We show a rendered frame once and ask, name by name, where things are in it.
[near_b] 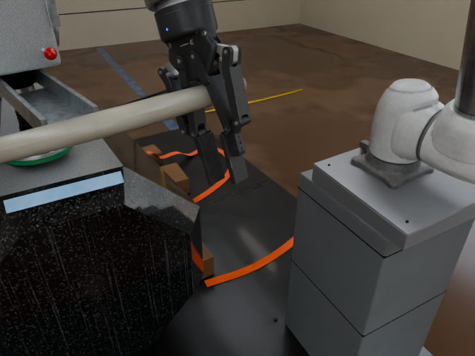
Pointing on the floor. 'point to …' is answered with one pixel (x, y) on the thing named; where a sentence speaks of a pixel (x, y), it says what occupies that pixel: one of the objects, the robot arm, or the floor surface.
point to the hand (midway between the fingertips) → (223, 158)
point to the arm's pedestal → (362, 281)
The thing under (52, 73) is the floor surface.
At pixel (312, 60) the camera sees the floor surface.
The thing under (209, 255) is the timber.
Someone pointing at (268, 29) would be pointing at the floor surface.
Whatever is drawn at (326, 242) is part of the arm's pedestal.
